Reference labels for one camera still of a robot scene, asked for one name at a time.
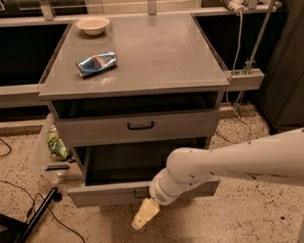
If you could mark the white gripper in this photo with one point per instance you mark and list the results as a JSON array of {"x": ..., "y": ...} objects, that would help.
[{"x": 158, "y": 192}]

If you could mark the grey drawer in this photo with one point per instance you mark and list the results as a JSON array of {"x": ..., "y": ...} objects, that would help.
[
  {"x": 118, "y": 174},
  {"x": 137, "y": 127}
]

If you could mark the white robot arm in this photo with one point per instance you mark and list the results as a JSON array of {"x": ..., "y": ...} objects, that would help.
[{"x": 277, "y": 158}]

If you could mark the grey top drawer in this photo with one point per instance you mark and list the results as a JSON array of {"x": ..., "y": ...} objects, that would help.
[{"x": 137, "y": 127}]

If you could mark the grey drawer cabinet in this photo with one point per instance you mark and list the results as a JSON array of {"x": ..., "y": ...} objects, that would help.
[{"x": 164, "y": 65}]

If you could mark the green snack bag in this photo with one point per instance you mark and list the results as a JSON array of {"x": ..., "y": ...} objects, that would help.
[{"x": 58, "y": 151}]

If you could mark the clear plastic bin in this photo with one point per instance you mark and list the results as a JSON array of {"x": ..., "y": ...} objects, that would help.
[{"x": 41, "y": 161}]

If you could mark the black stand leg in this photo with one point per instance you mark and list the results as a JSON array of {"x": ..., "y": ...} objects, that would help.
[{"x": 15, "y": 231}]

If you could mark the dark grey cabinet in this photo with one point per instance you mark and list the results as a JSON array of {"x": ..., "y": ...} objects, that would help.
[{"x": 281, "y": 96}]

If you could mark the white bowl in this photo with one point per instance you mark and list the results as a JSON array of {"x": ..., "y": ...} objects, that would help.
[{"x": 93, "y": 26}]

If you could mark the white power strip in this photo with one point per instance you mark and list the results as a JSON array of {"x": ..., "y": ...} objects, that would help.
[{"x": 233, "y": 5}]

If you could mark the metal diagonal rod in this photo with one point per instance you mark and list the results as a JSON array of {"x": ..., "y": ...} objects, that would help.
[{"x": 251, "y": 5}]

